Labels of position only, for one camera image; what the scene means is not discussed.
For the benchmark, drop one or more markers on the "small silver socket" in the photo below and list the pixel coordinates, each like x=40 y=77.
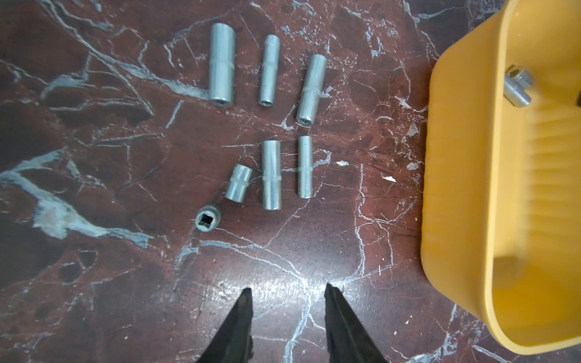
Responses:
x=516 y=83

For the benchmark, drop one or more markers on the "short silver socket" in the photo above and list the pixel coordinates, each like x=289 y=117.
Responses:
x=208 y=218

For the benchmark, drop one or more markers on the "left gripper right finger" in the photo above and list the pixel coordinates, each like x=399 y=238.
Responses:
x=347 y=339

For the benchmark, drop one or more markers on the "yellow plastic storage box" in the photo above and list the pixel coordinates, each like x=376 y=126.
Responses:
x=501 y=210

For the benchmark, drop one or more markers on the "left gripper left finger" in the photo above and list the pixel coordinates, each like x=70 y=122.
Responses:
x=233 y=341

